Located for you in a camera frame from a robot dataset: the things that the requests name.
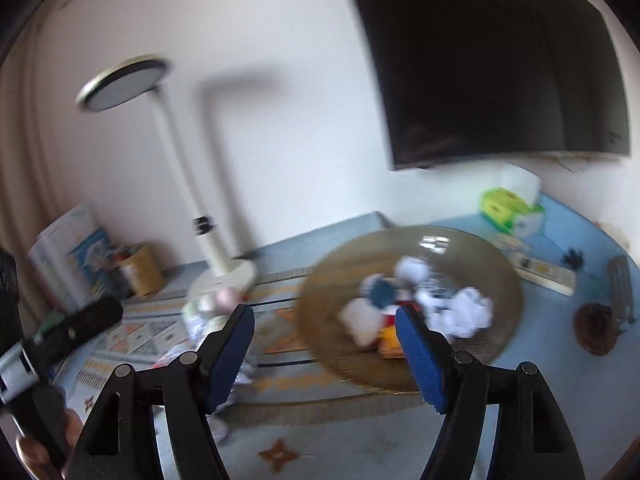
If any printed paper ball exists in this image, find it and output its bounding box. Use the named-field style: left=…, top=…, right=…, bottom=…
left=414, top=287, right=494, bottom=340

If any red fries plush toy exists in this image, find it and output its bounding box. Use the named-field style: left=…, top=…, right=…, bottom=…
left=378, top=301, right=416, bottom=360

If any gold ribbed bowl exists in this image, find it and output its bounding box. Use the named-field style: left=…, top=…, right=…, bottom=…
left=295, top=226, right=523, bottom=393

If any person's left hand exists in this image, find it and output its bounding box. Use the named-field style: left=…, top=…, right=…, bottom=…
left=14, top=402, right=84, bottom=479

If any brown hair clip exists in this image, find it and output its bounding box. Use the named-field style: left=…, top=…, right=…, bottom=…
left=573, top=304, right=620, bottom=356

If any black mesh pen holder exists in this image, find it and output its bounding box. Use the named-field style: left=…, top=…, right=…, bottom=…
left=96, top=249, right=132, bottom=300

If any row of upright books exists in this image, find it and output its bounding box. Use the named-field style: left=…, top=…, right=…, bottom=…
left=28, top=203, right=112, bottom=313

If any patterned woven table mat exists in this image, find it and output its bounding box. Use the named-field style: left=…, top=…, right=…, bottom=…
left=56, top=268, right=442, bottom=479

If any white power strip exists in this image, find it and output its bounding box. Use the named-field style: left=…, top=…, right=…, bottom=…
left=508, top=252, right=577, bottom=297

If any tan cardboard pen cup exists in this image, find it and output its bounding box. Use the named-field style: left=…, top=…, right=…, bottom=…
left=117, top=244, right=165, bottom=298

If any green tissue box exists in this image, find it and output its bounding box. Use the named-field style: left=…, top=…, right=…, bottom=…
left=480, top=188, right=544, bottom=238

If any white desk lamp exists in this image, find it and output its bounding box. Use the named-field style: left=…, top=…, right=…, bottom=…
left=74, top=54, right=260, bottom=306

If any black wall monitor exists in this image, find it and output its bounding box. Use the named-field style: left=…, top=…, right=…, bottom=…
left=355, top=0, right=630, bottom=170

